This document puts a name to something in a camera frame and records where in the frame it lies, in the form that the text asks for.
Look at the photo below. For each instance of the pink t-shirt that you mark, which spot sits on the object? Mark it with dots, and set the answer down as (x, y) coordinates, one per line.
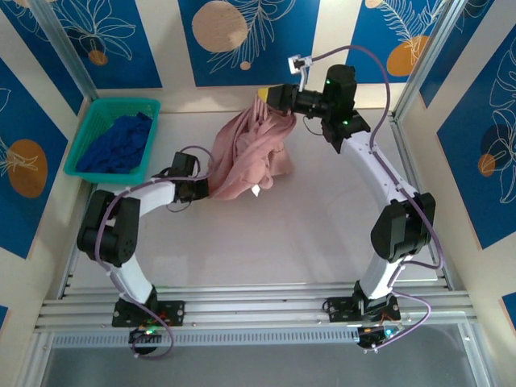
(246, 161)

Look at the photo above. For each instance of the teal plastic basket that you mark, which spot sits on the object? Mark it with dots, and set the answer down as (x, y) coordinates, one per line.
(92, 117)

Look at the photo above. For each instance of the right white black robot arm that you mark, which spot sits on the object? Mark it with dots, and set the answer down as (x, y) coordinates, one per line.
(379, 169)

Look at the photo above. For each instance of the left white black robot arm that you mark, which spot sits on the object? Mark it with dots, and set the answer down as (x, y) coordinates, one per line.
(153, 197)

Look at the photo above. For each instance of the blue poster with beige circle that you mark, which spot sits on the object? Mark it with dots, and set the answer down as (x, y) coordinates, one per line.
(282, 40)

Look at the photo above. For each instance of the blue poster with orange circle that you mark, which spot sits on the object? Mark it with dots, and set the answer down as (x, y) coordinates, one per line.
(24, 209)
(359, 24)

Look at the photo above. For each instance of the blue garment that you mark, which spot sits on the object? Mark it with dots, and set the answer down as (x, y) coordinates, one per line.
(117, 145)

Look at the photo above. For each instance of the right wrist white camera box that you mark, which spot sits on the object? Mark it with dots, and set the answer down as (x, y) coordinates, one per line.
(300, 62)

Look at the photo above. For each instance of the aluminium corner post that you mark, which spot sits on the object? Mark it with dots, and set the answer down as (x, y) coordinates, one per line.
(68, 52)
(427, 52)

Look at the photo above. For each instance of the aluminium table side rail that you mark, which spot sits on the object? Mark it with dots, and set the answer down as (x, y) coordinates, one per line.
(406, 161)
(69, 278)

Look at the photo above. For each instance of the blue floral wall poster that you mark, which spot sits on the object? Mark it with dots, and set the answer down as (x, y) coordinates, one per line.
(133, 48)
(463, 181)
(40, 60)
(451, 68)

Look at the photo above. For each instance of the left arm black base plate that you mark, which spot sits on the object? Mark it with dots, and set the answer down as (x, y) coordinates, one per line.
(173, 312)

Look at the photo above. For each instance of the aluminium rail frame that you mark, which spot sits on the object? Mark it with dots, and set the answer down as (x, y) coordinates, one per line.
(258, 310)

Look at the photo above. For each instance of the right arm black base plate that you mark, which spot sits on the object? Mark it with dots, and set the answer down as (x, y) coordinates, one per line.
(336, 308)

